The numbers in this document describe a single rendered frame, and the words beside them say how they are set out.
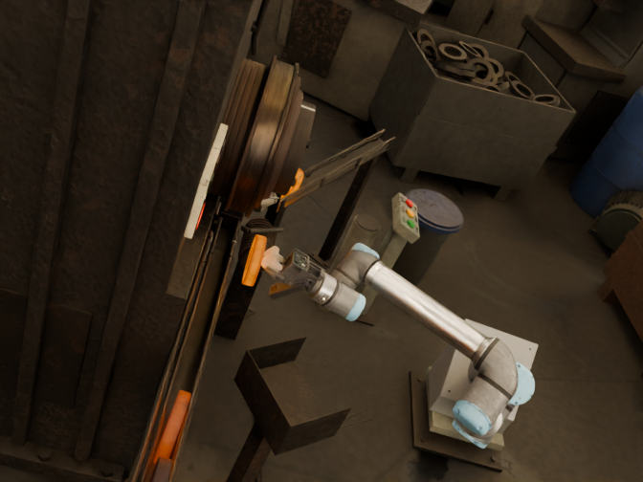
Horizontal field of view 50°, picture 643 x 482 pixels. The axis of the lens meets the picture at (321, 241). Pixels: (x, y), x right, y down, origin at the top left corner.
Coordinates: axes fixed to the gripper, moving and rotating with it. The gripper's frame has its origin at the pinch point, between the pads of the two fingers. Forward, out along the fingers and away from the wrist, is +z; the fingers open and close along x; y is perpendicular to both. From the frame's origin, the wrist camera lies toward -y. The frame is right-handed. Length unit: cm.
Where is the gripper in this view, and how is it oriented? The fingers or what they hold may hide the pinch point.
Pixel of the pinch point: (256, 255)
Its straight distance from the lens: 204.0
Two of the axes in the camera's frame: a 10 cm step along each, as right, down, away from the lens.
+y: 5.9, -6.2, -5.2
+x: -0.6, 6.1, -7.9
